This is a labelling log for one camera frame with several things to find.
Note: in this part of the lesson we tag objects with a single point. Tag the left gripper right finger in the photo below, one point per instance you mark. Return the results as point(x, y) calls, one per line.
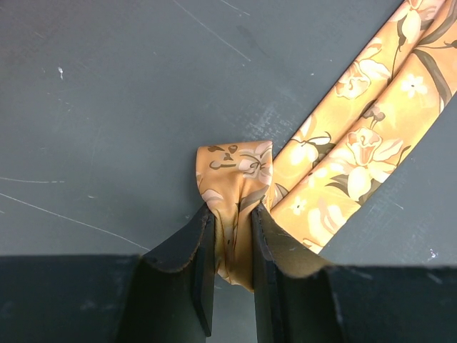
point(295, 290)

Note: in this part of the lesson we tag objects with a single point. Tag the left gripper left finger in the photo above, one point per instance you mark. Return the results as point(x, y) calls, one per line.
point(171, 296)

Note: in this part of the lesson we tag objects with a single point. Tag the orange patterned tie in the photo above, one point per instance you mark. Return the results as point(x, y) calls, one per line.
point(356, 137)

